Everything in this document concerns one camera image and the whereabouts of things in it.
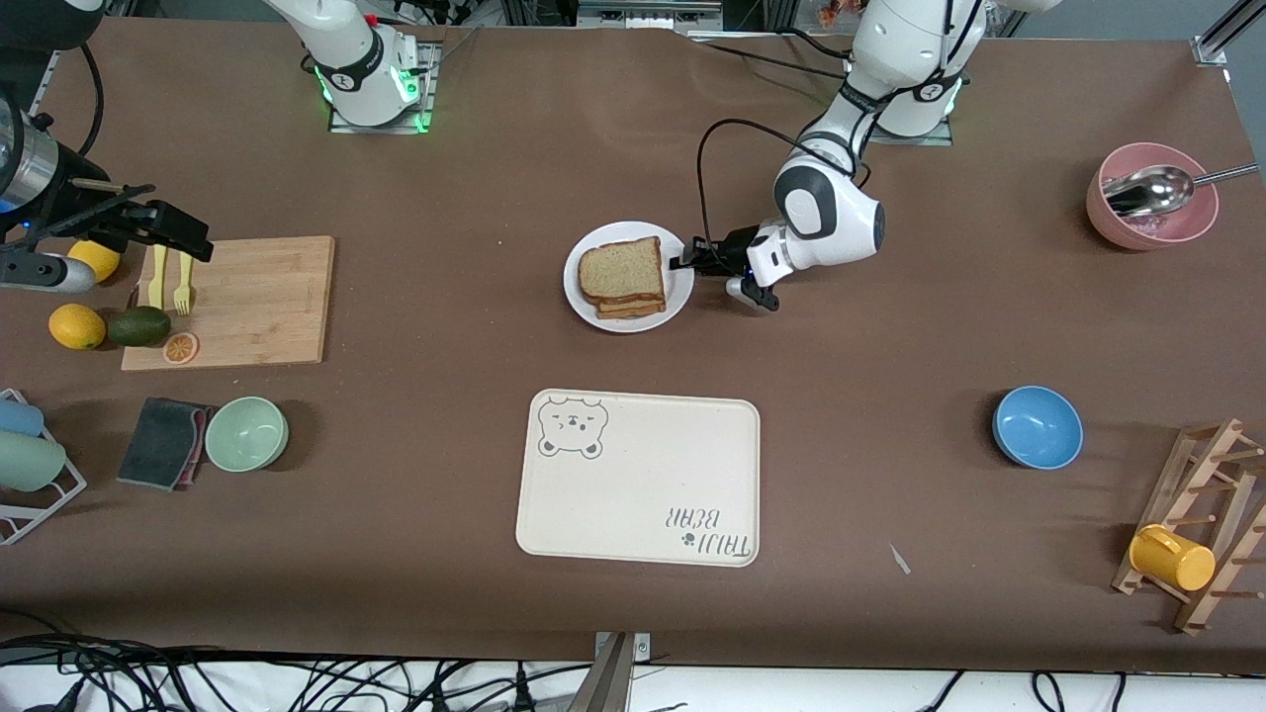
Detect brown bread slice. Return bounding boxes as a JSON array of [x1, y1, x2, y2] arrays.
[[578, 235, 666, 306], [595, 295, 669, 320]]

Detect white round plate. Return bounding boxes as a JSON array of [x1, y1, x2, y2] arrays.
[[563, 220, 696, 334]]

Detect yellow lemon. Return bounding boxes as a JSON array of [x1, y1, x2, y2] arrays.
[[69, 239, 122, 283], [48, 304, 107, 351]]

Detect green avocado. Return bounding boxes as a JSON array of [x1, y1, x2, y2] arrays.
[[107, 306, 172, 348]]

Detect wooden cutting board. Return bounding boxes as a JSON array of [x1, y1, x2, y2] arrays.
[[121, 235, 336, 373]]

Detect mint green bowl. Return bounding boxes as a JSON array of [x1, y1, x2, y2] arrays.
[[205, 397, 290, 473]]

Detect grey folded cloth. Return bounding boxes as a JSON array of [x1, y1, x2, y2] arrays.
[[116, 398, 214, 492]]

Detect cream bear print tray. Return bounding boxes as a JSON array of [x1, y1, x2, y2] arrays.
[[515, 388, 762, 569]]

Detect pale green cup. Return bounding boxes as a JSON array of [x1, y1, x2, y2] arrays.
[[0, 432, 67, 492]]

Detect artificial flowers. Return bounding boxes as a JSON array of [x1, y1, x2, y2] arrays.
[[816, 0, 891, 26]]

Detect blue bowl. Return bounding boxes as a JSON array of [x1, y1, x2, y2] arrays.
[[992, 386, 1084, 471]]

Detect pink bowl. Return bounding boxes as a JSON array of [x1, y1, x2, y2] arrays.
[[1086, 142, 1220, 251]]

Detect metal spoon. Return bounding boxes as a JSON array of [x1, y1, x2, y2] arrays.
[[1101, 163, 1260, 219]]

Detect wooden drying rack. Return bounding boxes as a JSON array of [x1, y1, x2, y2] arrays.
[[1111, 417, 1266, 636]]

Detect yellow mug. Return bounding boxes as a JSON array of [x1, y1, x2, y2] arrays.
[[1129, 524, 1217, 592]]

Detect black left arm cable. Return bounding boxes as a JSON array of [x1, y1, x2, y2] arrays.
[[695, 119, 871, 248]]

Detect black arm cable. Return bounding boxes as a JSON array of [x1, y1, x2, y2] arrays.
[[695, 119, 871, 248], [77, 44, 106, 159]]

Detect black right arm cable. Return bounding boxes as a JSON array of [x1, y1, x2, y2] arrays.
[[77, 44, 106, 159]]

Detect black cable on table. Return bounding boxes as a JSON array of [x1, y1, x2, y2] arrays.
[[682, 28, 876, 88]]

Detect grey metal frame box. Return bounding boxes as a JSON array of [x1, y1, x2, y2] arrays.
[[577, 0, 725, 31]]

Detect white wire rack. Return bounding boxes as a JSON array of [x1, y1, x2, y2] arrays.
[[0, 389, 88, 546]]

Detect black floor cable tangle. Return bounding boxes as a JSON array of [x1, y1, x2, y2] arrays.
[[0, 608, 594, 712]]

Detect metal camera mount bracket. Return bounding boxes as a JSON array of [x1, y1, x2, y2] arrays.
[[593, 631, 652, 712]]

